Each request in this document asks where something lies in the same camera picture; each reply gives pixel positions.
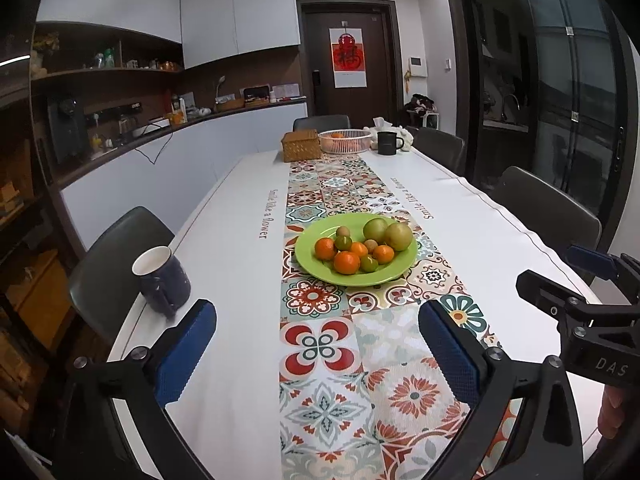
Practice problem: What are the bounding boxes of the dark blue mug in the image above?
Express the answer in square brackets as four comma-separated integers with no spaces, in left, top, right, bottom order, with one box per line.
[131,246,192,318]

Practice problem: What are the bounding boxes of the person's right hand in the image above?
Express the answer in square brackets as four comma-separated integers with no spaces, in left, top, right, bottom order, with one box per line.
[597,384,628,442]

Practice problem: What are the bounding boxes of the black box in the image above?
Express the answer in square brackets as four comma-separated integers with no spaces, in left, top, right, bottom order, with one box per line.
[240,86,273,107]

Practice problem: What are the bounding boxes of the yellow pear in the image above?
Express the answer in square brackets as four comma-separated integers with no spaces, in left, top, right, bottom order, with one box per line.
[384,222,414,252]

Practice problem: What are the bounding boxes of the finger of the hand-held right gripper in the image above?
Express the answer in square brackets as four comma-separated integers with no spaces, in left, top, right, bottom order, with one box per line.
[516,269,601,357]
[566,245,640,306]

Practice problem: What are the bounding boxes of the grey dining chair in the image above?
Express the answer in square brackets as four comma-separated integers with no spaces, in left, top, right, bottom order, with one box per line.
[487,166,602,286]
[292,114,352,132]
[406,126,466,173]
[67,206,176,343]

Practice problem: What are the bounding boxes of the dark bag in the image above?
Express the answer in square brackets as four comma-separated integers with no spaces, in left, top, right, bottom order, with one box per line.
[404,94,437,116]

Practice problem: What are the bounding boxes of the dark brown door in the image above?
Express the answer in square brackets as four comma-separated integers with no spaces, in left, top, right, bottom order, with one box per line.
[296,0,403,131]

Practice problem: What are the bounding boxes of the green apple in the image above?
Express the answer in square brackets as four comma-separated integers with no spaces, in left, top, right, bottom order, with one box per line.
[362,217,391,243]

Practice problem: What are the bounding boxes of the wicker box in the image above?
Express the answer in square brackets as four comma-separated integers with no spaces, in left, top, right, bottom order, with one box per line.
[281,130,321,163]

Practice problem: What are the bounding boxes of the black water dispenser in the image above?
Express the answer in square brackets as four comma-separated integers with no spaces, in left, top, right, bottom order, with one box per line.
[47,96,91,163]

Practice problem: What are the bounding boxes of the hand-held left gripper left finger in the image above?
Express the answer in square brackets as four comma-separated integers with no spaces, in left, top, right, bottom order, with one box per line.
[62,299,218,480]

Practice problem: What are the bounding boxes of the black power strip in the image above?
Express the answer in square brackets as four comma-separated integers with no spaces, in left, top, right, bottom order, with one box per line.
[85,102,143,121]

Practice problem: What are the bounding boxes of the white plastic basket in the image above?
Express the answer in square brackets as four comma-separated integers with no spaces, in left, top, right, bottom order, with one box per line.
[318,129,373,155]

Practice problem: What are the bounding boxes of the glass sliding door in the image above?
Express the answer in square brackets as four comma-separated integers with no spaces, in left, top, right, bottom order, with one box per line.
[510,0,631,211]

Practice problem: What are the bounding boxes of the red and white wall calendar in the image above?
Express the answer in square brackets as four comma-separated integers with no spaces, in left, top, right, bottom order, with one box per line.
[328,27,368,88]

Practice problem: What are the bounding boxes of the black mug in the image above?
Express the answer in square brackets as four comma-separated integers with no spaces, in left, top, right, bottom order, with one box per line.
[376,131,405,156]

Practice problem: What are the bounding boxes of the white base cabinets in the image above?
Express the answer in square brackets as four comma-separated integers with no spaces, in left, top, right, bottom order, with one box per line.
[60,100,309,251]

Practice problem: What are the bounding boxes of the black cable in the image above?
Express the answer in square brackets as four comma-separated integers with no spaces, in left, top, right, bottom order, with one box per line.
[134,127,176,166]

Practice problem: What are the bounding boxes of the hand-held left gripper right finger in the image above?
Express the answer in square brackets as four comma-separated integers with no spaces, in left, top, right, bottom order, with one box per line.
[418,300,583,480]

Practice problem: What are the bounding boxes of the white wall cabinets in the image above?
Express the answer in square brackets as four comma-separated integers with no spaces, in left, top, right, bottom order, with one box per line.
[36,0,302,71]

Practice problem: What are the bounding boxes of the wooden bookshelf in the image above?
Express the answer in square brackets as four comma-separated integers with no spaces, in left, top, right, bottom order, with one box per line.
[0,85,76,436]

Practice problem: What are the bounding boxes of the green plate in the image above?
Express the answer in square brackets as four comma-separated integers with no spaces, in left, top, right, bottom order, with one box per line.
[294,212,420,288]

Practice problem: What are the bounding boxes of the white floral patterned tablecloth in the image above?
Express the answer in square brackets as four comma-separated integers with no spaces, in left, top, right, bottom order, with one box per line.
[107,147,601,480]

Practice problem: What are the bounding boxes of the dark wooden shelf unit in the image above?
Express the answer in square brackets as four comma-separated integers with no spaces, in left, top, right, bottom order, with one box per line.
[30,21,183,171]

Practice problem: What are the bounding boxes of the yellow flower bunch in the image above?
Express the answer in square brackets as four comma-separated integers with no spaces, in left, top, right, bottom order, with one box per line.
[31,32,61,56]

